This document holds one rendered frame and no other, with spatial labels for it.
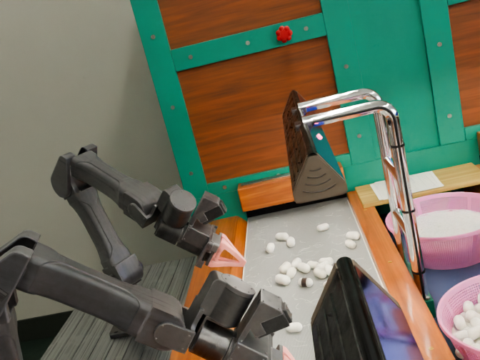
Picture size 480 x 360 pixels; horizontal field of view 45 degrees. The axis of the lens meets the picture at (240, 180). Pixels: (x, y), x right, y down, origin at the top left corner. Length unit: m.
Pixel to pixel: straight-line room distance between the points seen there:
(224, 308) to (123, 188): 0.50
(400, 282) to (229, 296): 0.43
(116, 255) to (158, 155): 1.25
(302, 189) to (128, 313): 0.31
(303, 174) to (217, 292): 0.21
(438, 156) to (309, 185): 0.90
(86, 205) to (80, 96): 1.29
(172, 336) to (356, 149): 0.96
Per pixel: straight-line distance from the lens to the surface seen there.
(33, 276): 0.82
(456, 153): 1.73
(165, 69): 1.62
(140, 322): 0.84
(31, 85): 2.74
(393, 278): 1.19
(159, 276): 1.69
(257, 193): 1.61
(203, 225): 1.25
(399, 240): 1.31
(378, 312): 0.45
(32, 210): 2.91
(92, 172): 1.34
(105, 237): 1.42
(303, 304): 1.20
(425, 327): 1.03
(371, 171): 1.68
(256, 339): 0.90
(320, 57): 1.61
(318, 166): 0.84
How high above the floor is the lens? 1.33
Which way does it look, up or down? 16 degrees down
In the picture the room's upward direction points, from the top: 14 degrees counter-clockwise
